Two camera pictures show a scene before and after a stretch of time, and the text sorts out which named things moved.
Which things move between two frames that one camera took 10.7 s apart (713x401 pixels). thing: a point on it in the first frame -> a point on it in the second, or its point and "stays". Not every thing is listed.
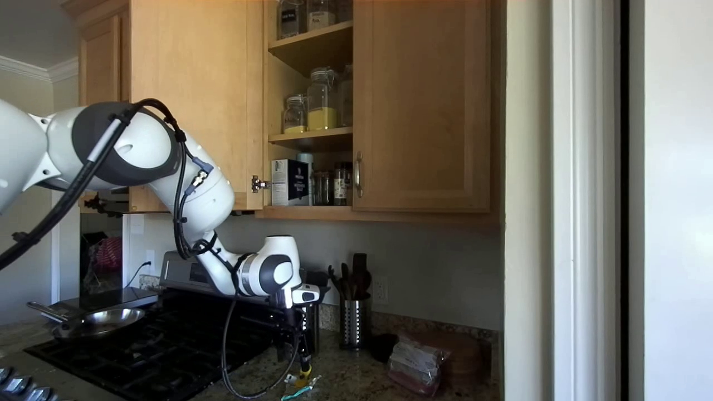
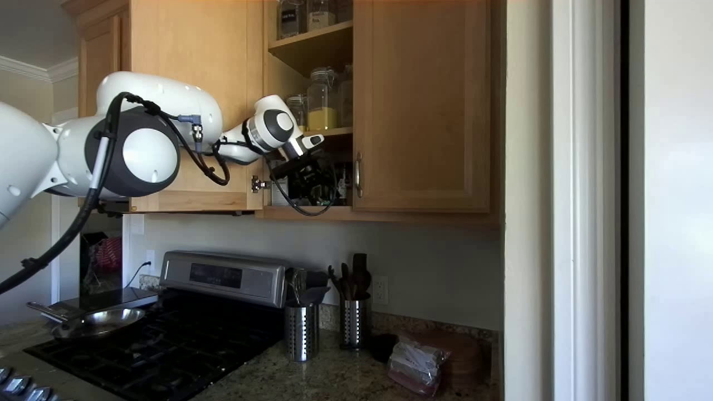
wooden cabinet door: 206,60 stays
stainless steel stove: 192,343 stays
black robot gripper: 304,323 -> 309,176
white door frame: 586,199 stays
